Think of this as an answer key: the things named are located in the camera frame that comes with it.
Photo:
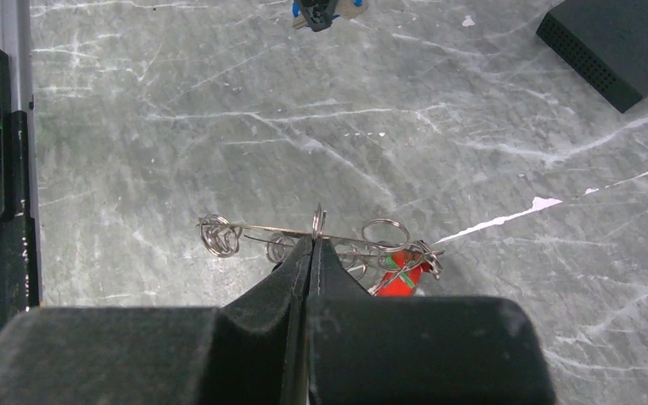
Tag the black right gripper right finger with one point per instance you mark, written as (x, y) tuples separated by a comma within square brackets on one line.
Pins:
[(364, 349)]

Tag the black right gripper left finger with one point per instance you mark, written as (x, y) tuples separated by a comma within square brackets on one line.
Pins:
[(247, 352)]

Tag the red key tag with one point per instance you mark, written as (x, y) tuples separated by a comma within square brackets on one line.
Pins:
[(398, 282)]

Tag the green key tag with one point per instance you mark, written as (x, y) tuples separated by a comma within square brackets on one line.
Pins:
[(398, 274)]

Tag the large metal keyring disc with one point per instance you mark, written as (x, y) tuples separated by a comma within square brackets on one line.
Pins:
[(378, 239)]

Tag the blue key tag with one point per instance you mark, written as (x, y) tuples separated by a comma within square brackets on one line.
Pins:
[(318, 15)]

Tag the black network switch with label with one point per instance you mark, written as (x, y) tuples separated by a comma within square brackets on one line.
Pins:
[(605, 42)]

